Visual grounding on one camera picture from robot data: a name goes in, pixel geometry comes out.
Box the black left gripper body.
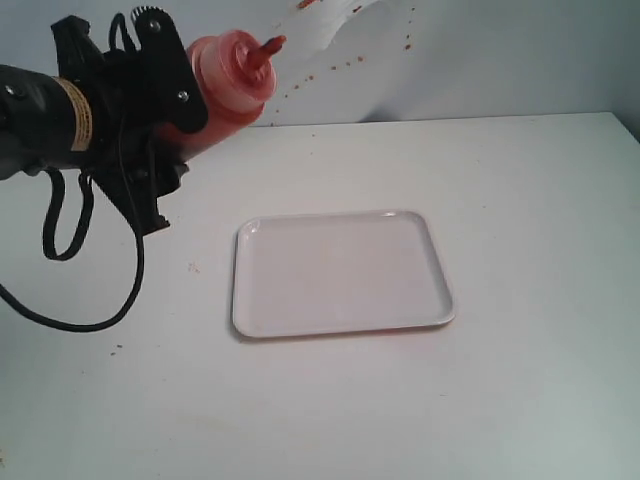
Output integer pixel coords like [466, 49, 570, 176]
[51, 15, 162, 200]

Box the red ketchup squeeze bottle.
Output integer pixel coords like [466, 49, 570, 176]
[156, 30, 286, 161]

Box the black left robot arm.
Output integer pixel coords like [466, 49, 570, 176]
[1, 6, 208, 235]

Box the white paper backdrop sheet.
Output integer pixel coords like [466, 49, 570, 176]
[0, 0, 640, 131]

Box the white rectangular plastic tray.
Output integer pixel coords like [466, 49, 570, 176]
[230, 209, 455, 340]

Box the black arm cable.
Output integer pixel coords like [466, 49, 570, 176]
[0, 164, 147, 333]

